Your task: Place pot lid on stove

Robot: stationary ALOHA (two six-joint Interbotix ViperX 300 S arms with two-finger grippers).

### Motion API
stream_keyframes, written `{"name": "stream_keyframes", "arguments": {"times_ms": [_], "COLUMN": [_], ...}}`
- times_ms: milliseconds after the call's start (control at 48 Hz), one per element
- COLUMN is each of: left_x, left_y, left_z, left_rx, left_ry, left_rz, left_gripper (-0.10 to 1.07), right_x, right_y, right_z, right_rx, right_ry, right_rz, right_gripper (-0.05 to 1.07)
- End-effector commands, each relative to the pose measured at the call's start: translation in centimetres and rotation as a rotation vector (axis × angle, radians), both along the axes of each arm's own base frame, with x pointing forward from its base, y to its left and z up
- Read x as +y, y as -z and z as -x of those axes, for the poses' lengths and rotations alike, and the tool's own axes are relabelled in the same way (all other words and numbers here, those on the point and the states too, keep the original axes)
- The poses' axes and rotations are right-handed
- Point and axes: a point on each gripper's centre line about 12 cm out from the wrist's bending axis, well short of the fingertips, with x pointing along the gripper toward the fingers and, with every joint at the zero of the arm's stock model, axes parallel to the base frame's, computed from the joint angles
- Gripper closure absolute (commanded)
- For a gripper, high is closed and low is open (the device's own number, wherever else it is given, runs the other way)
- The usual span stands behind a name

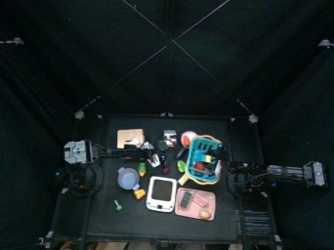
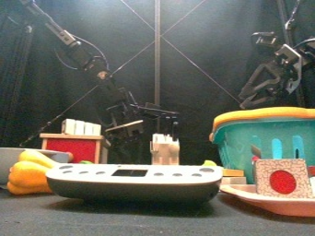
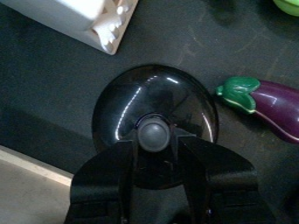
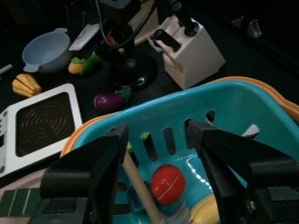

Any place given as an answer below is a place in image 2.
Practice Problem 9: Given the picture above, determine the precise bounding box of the red wooden toy box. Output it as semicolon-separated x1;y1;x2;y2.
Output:
39;132;108;164

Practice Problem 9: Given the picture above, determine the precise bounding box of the teal basket with yellow rim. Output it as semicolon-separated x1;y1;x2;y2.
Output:
209;106;315;185

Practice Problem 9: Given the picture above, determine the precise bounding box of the pink plastic tray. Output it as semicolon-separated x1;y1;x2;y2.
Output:
219;183;315;218

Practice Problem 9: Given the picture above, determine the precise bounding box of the yellow wooden toy piece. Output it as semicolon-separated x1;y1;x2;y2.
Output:
221;168;249;185

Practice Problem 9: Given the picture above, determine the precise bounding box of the green toy fruit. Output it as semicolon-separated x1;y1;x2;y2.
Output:
202;159;226;169

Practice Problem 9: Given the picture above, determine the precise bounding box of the patterned box with red circle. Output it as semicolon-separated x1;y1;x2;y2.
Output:
253;158;315;199

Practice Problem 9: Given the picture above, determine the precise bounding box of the white toy blocks set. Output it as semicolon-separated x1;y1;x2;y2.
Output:
60;118;103;136

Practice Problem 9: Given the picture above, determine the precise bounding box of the metal frame pole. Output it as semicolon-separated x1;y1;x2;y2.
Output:
154;0;163;107

